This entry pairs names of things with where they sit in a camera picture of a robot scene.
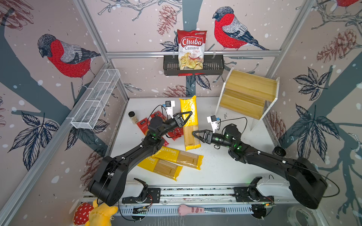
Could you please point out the yellow plush toy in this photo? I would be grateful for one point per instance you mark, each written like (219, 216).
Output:
(101, 214)

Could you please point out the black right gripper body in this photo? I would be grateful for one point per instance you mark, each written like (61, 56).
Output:
(216, 139)

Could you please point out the Chuba cassava chips bag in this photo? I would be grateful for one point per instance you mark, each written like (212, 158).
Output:
(191, 49)

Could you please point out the wooden two-tier shelf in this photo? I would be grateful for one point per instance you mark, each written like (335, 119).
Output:
(248, 94)

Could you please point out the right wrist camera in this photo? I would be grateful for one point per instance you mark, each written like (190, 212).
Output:
(215, 122)

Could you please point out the black hanging wire basket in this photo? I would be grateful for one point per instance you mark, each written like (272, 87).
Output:
(213, 65)

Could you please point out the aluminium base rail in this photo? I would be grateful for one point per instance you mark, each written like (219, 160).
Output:
(165, 201)

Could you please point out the red spaghetti bag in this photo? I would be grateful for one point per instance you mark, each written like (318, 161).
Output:
(143, 125)
(160, 114)
(175, 134)

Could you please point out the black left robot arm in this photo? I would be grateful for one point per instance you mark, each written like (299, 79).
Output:
(109, 181)

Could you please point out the spice jar black lid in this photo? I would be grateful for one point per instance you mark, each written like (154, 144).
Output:
(133, 117)
(279, 151)

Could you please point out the red spaghetti bag middle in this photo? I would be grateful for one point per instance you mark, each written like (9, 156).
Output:
(160, 114)

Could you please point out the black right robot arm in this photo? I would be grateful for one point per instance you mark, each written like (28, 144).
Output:
(306, 184)

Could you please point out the yellow pasta bag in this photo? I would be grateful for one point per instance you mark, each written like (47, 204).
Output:
(180, 157)
(192, 123)
(161, 167)

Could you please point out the red spaghetti bag right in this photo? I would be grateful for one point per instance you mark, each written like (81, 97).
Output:
(175, 134)

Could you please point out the pink handled scraper tool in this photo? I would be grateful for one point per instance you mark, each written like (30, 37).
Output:
(184, 210)

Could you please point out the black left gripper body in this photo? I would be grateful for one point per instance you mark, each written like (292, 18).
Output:
(174, 123)

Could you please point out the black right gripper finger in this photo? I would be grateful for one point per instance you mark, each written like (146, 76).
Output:
(199, 133)
(202, 138)

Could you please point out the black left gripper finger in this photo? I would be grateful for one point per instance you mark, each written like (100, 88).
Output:
(188, 114)
(184, 121)

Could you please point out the clear tape roll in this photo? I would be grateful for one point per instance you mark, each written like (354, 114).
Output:
(301, 216)

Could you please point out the red spaghetti bag left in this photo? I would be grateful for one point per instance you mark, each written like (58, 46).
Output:
(143, 125)

